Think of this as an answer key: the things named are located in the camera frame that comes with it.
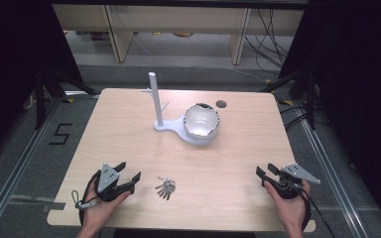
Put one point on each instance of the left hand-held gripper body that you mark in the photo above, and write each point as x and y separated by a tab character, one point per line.
108	183

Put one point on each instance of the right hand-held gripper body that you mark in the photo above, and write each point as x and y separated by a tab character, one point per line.
291	180

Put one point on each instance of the bunch of silver keys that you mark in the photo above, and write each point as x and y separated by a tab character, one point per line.
166	188

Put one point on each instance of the white key hanger stand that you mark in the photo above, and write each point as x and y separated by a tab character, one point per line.
178	127

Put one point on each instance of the white eggshell-shaped bowl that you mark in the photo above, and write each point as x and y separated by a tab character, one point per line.
201	120

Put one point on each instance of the person's right hand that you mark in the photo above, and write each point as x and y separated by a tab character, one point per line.
289	206

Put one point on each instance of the person's left hand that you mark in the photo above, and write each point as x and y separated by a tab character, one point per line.
101	210

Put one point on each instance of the black metal stand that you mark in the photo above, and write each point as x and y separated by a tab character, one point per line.
302	95
51	89

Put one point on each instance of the light wooden cabinet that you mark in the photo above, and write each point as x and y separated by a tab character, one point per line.
178	29

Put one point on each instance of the aluminium floor rail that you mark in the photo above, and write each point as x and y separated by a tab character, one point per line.
335	185
16	165

